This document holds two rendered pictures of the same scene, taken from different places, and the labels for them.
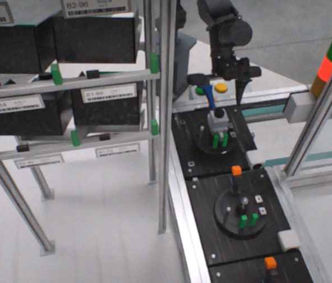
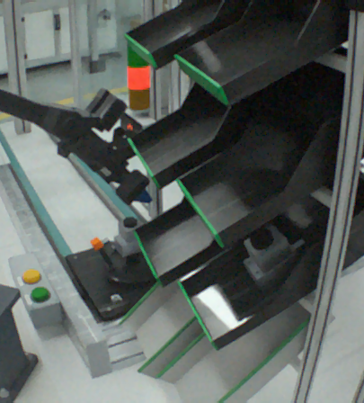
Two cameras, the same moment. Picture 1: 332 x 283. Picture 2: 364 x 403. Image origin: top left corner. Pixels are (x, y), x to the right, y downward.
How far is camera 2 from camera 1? 1.19 m
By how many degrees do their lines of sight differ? 75
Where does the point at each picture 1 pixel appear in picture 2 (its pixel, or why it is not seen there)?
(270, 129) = (84, 246)
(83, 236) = (315, 390)
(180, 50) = not seen: outside the picture
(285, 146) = (108, 233)
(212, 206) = not seen: hidden behind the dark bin
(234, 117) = (88, 256)
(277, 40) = not seen: outside the picture
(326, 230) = not seen: hidden behind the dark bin
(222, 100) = (54, 274)
